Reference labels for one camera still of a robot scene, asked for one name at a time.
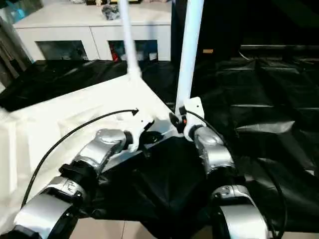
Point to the white plastic table leg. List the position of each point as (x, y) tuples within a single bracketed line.
[(128, 37), (189, 49)]

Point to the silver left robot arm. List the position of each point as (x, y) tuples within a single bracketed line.
[(99, 149)]

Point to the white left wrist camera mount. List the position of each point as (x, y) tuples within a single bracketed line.
[(139, 124)]

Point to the small tan label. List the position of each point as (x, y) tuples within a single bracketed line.
[(208, 51)]

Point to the grey metal tripod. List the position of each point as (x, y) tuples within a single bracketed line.
[(10, 49)]

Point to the teal printed plastic sheet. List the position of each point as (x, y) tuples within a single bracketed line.
[(17, 10)]

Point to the black bundle in clear bag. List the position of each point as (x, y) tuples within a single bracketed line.
[(109, 12)]

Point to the black fabric backdrop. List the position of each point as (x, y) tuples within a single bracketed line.
[(249, 22)]

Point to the dark horizontal bar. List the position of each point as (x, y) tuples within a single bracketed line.
[(279, 47)]

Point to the white glass-door cabinet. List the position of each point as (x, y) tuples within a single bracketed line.
[(62, 30)]

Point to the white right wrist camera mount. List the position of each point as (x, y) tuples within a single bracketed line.
[(194, 107)]

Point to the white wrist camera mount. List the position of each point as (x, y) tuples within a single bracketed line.
[(194, 107), (139, 124)]

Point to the black plastic mat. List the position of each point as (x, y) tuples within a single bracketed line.
[(261, 112)]

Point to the white plastic table top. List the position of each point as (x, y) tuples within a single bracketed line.
[(62, 112)]

